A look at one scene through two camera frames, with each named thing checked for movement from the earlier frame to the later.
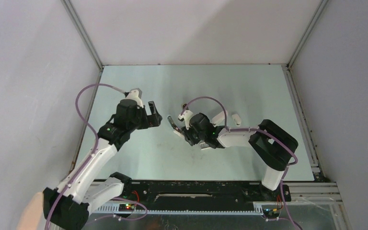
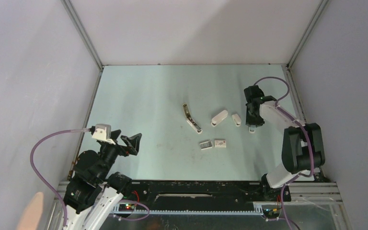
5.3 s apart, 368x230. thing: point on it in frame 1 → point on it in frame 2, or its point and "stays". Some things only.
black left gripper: x=151 y=120 → x=132 y=142
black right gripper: x=187 y=133 → x=250 y=121
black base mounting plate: x=197 y=192 stays
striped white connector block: x=204 y=146 stays
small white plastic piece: x=237 y=119 stays
